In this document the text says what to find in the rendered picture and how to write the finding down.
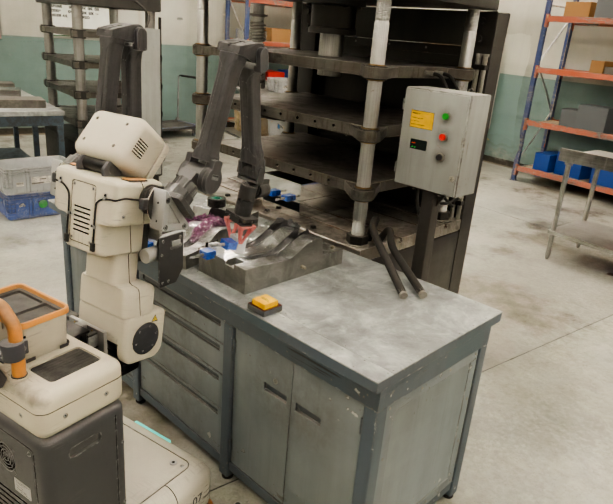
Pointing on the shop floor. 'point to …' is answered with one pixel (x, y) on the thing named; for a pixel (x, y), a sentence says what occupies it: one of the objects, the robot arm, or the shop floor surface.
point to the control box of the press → (438, 155)
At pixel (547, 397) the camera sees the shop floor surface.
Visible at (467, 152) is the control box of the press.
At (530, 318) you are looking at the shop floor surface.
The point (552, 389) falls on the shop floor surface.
